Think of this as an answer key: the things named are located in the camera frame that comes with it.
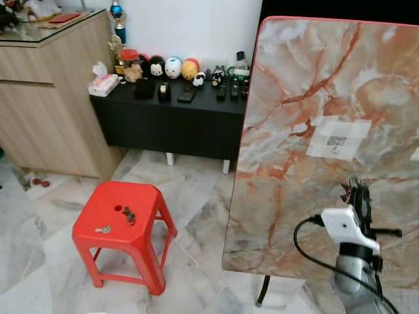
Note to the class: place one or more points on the keys with reddish tag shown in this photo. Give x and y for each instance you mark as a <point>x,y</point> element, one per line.
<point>345,191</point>

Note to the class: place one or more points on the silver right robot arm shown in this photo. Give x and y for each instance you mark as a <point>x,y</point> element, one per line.
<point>357,284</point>

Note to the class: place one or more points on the clear adhesive hook pad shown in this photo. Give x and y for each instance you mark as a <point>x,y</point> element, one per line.
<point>337,139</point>

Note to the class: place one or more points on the marble pattern table top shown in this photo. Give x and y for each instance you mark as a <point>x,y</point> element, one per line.
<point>294,196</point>

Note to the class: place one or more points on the black metal table leg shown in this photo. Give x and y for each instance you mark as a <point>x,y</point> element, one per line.
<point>262,291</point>

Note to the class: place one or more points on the black remote control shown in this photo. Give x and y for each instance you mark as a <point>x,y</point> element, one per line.
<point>221,91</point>
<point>234,89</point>

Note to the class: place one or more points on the clear bottle with dark cap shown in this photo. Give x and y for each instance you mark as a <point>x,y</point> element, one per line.
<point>241,63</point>

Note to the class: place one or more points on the small black white figurine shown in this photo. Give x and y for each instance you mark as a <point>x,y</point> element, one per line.
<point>217,76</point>

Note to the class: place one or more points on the black television screen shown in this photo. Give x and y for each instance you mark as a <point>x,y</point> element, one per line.
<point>340,10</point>

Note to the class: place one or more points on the small panda figurine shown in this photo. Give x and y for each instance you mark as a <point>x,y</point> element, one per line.
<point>198,79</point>

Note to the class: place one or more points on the black phone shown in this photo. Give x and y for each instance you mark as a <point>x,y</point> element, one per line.
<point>187,93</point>

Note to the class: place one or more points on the black low console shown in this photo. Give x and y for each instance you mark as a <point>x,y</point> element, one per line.
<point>170,127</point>

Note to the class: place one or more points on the yellow round figurine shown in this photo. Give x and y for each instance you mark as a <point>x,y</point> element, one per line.
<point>190,69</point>

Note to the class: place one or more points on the dark key bunch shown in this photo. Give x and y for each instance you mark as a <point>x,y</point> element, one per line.
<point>129,214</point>

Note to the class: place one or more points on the black white round figurine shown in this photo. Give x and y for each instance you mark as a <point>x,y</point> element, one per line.
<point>156,66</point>

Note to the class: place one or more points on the red plastic stool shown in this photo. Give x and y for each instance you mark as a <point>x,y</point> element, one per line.
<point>121,245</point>

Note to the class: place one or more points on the small brown teddy bear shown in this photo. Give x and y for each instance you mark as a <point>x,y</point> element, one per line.
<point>134,72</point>

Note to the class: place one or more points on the single silver key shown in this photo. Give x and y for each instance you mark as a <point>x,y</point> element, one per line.
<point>103,229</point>

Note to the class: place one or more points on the jar with red lid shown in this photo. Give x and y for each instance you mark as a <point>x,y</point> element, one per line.
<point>128,57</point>

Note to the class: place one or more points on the pink white tissue pack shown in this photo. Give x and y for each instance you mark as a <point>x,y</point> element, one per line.
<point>103,83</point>

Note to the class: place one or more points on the blue trophy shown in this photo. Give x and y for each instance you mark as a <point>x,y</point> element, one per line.
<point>117,19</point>

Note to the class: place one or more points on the small red floor toy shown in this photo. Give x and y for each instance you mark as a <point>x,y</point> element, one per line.
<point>39,183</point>

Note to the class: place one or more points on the light wooden cabinet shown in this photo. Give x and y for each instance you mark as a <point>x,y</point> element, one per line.
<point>46,98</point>

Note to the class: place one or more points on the flat red book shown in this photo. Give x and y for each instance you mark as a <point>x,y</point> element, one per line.
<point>64,17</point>

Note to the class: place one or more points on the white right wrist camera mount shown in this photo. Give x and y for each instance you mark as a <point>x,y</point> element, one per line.
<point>344,226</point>

